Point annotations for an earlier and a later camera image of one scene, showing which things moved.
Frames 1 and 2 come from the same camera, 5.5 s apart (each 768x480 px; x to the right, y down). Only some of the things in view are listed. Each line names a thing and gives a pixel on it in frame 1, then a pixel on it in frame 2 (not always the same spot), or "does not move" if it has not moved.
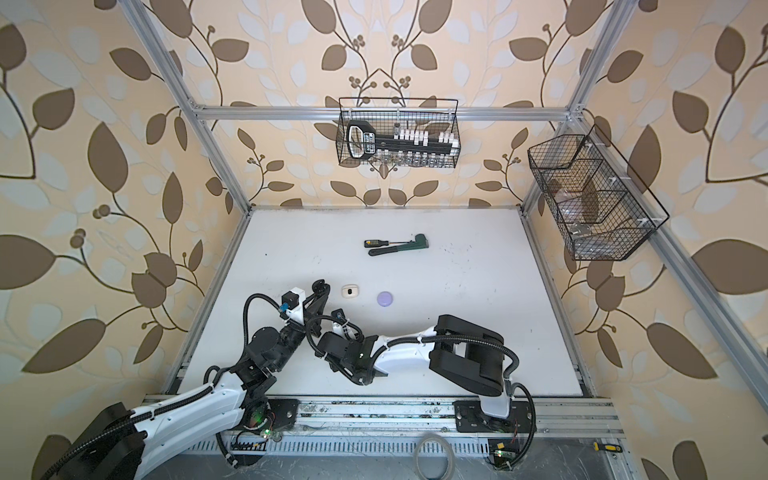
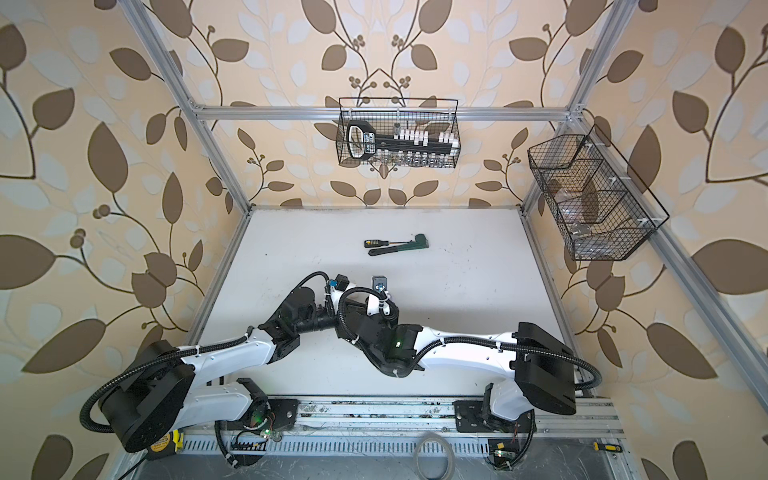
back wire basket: x=399 y=133 does not move
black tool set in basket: x=363 y=142 does not move
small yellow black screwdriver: x=608 y=447 does not move
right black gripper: x=360 y=341 to x=362 y=313
